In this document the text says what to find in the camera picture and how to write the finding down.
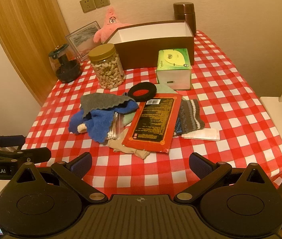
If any white tissue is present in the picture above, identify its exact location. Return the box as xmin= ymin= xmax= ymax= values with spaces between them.
xmin=181 ymin=128 xmax=220 ymax=141

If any cotton swab bag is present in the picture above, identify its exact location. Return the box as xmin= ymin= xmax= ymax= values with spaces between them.
xmin=106 ymin=112 xmax=125 ymax=140

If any beige stocking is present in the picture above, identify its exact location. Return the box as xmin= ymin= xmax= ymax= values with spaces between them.
xmin=107 ymin=128 xmax=150 ymax=160

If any wooden door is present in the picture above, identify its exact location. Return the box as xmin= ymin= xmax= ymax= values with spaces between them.
xmin=0 ymin=0 xmax=69 ymax=105

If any double wall socket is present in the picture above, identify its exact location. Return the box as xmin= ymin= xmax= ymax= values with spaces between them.
xmin=80 ymin=0 xmax=111 ymax=13

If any green tissue box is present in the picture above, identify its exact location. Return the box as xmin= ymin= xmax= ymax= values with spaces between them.
xmin=156 ymin=49 xmax=191 ymax=90

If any red black snack packet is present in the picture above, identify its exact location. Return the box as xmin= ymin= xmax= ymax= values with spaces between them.
xmin=123 ymin=93 xmax=182 ymax=153

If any brown metal thermos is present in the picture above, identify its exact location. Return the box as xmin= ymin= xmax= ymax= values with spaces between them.
xmin=173 ymin=2 xmax=197 ymax=36

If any framed picture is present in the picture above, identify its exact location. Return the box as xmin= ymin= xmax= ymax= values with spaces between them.
xmin=66 ymin=21 xmax=101 ymax=62

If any dark glass jar green lid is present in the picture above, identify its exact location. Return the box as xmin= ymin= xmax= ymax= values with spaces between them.
xmin=48 ymin=43 xmax=82 ymax=83

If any black red round pad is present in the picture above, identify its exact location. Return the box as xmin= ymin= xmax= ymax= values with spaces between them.
xmin=127 ymin=82 xmax=157 ymax=102

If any pink starfish plush toy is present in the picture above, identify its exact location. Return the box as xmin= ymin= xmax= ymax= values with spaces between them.
xmin=93 ymin=7 xmax=129 ymax=44

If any red white checkered tablecloth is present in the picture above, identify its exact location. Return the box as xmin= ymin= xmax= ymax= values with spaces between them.
xmin=24 ymin=31 xmax=282 ymax=196

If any grey blue microfibre cloth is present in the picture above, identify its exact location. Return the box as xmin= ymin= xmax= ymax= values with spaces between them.
xmin=68 ymin=93 xmax=138 ymax=143

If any green grey microfibre cloth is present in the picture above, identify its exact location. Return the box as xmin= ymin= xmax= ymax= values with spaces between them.
xmin=155 ymin=84 xmax=177 ymax=94

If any brown cardboard box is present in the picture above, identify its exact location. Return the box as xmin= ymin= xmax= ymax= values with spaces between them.
xmin=106 ymin=21 xmax=194 ymax=70

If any striped knitted sock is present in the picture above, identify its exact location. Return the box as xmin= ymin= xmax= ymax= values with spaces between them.
xmin=173 ymin=99 xmax=205 ymax=136

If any cashew jar gold lid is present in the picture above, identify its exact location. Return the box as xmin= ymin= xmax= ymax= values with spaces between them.
xmin=88 ymin=44 xmax=126 ymax=89

